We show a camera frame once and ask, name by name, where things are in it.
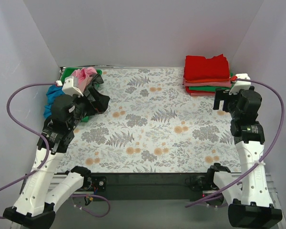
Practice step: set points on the aluminium frame rail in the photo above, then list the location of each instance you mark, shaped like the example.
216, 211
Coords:
271, 186

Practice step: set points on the green plastic tray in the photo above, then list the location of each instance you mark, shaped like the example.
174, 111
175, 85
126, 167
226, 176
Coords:
66, 72

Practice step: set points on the folded red t shirt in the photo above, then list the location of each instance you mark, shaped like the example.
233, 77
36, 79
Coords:
189, 91

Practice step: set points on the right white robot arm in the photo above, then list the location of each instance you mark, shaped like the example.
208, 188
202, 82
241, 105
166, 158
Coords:
249, 206

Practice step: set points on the blue t shirt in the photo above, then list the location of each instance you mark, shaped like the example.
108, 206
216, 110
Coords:
53, 92

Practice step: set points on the floral table mat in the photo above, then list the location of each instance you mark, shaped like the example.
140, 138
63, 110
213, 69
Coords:
152, 125

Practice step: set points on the folded light pink t shirt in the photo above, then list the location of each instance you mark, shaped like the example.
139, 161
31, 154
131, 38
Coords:
202, 94

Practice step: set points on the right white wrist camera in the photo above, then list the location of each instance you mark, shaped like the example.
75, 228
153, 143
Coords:
239, 81

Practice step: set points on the folded orange t shirt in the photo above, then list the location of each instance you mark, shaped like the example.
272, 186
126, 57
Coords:
206, 80

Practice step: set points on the red t shirt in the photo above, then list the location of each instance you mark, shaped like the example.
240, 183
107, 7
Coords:
189, 91
200, 67

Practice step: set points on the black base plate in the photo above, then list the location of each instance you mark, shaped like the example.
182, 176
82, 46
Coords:
150, 186

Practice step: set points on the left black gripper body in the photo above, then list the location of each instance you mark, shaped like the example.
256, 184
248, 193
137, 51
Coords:
91, 101

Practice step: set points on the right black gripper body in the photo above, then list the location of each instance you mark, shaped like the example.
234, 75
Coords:
223, 100

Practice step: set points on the grey t shirt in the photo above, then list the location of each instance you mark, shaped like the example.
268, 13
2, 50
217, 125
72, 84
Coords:
94, 80

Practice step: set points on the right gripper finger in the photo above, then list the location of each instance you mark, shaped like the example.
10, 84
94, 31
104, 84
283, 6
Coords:
226, 104
220, 95

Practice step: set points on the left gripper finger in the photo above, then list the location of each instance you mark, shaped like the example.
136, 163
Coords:
100, 102
89, 100

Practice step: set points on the folded green t shirt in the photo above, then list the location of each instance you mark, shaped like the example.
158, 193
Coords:
208, 88

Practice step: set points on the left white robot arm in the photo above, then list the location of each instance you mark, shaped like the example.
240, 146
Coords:
37, 206

